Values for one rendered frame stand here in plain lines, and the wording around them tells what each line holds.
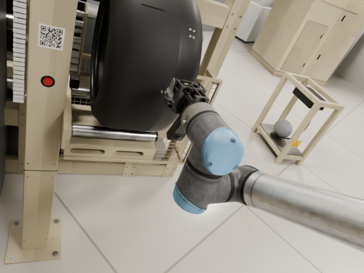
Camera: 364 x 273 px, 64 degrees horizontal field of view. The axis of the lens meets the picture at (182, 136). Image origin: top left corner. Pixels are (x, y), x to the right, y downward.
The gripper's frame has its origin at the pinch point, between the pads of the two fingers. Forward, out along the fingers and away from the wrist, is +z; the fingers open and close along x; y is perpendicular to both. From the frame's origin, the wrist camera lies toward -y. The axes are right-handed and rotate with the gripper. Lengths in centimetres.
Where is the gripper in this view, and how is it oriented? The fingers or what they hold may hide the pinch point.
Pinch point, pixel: (171, 91)
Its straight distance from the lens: 89.2
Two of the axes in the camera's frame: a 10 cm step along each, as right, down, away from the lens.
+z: -3.1, -5.4, 7.8
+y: 2.9, -8.4, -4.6
